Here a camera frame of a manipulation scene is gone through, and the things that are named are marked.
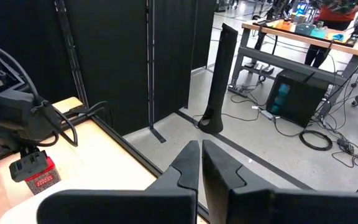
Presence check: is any grey power adapter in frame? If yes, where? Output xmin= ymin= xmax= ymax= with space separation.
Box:
xmin=259 ymin=108 xmax=276 ymax=122

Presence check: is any black aluminium table frame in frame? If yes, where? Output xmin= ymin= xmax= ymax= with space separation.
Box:
xmin=63 ymin=105 xmax=211 ymax=224

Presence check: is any wood-top grey-frame workbench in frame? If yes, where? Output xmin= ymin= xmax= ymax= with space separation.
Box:
xmin=227 ymin=18 xmax=358 ymax=119

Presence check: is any coiled black floor cable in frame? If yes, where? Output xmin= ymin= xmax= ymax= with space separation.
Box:
xmin=299 ymin=129 xmax=334 ymax=152

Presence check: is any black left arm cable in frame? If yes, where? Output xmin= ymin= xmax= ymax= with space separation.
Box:
xmin=0 ymin=42 xmax=79 ymax=147

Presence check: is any black folding partition screen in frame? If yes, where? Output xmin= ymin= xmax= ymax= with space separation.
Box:
xmin=0 ymin=0 xmax=217 ymax=144

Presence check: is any black computer tower cyan light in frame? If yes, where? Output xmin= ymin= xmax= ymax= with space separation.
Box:
xmin=265 ymin=68 xmax=331 ymax=128

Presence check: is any red-lid patterned spice tin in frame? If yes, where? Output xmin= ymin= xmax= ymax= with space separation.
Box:
xmin=24 ymin=156 xmax=62 ymax=196

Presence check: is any black floor power strip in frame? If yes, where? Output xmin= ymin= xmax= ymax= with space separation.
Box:
xmin=336 ymin=138 xmax=356 ymax=156

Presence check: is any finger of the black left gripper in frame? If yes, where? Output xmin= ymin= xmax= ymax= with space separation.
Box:
xmin=9 ymin=150 xmax=48 ymax=184

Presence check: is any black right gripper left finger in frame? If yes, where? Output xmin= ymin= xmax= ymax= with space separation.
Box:
xmin=37 ymin=139 xmax=201 ymax=224

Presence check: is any black standing post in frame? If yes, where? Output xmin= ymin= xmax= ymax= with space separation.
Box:
xmin=197 ymin=22 xmax=239 ymax=135

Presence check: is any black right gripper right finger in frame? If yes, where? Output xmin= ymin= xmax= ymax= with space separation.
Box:
xmin=201 ymin=139 xmax=358 ymax=224

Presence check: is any person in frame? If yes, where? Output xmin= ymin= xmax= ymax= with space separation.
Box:
xmin=304 ymin=0 xmax=358 ymax=68

